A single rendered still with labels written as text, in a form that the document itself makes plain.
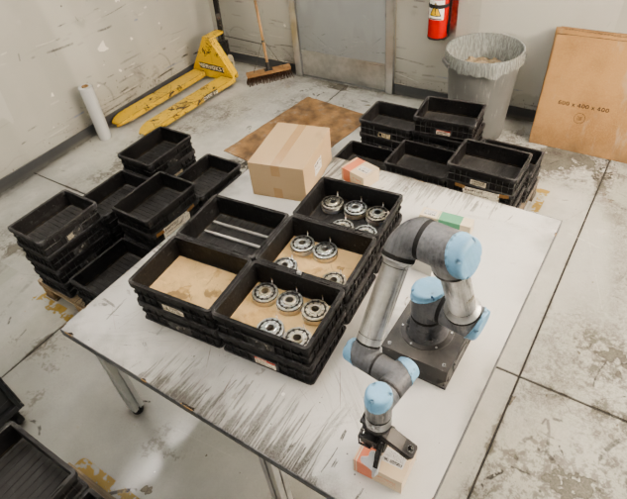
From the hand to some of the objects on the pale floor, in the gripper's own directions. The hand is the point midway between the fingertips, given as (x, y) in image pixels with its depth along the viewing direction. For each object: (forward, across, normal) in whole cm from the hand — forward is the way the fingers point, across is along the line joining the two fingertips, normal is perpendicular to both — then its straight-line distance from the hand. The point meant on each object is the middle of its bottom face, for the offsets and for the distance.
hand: (384, 456), depth 163 cm
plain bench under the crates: (+76, -66, -59) cm, 117 cm away
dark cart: (+75, +50, -211) cm, 230 cm away
